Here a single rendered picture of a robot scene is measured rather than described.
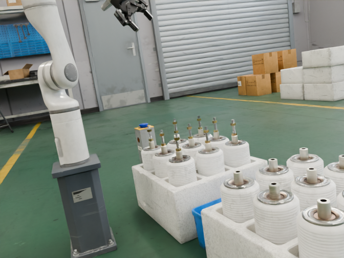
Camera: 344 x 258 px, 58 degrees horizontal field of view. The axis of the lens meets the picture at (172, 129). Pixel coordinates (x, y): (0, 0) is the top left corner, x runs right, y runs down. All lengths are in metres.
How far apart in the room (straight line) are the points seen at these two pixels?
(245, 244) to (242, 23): 6.46
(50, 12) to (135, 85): 5.15
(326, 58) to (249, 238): 3.01
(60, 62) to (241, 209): 0.65
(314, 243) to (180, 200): 0.49
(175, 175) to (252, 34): 6.23
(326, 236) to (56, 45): 0.82
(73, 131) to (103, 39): 5.10
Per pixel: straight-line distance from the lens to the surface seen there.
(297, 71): 3.93
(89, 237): 1.09
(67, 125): 1.00
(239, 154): 1.14
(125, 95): 6.05
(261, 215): 0.69
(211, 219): 0.81
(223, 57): 6.70
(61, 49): 0.99
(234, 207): 0.77
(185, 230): 1.04
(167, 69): 6.20
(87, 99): 5.98
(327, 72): 3.60
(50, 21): 0.99
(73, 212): 1.05
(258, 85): 4.73
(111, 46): 6.05
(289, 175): 0.85
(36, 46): 5.89
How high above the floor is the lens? 0.55
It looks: 11 degrees down
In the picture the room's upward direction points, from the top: 8 degrees counter-clockwise
